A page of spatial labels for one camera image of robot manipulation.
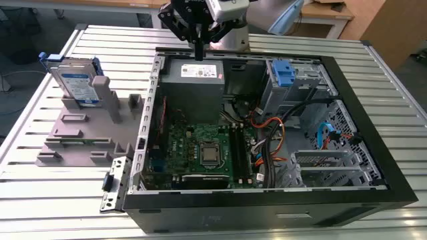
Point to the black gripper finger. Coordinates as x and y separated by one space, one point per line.
220 33
173 25

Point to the hard disk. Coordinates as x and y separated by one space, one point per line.
77 85

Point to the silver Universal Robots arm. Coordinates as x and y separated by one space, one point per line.
233 37

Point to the metal disk bay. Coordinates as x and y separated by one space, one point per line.
329 155

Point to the long wooden desk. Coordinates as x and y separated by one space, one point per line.
100 3

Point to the blue drive cage latch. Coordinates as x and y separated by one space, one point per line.
283 72

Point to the grey power supply unit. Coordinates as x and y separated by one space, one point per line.
193 100

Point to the small wooden desk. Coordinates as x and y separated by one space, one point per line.
320 12

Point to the silver drive cage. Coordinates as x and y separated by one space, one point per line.
300 97

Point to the green motherboard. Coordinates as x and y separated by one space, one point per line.
187 140

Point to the black bin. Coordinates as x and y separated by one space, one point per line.
20 47

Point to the grey parts rack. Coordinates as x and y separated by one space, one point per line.
100 130

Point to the silver CPU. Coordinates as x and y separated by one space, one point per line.
211 153

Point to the black RAM slot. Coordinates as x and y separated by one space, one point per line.
244 155

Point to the wooden cabinet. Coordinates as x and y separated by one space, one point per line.
394 25

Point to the CPU socket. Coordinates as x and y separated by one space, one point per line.
213 164

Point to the green RAM stick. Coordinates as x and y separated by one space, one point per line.
87 142

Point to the black graphics card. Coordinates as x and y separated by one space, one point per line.
203 181

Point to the blue VGA connector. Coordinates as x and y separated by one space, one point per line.
107 181

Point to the black PC case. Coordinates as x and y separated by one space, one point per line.
233 215

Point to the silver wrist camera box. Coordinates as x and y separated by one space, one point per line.
227 10

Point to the silver rear latch bracket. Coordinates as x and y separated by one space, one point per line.
116 200

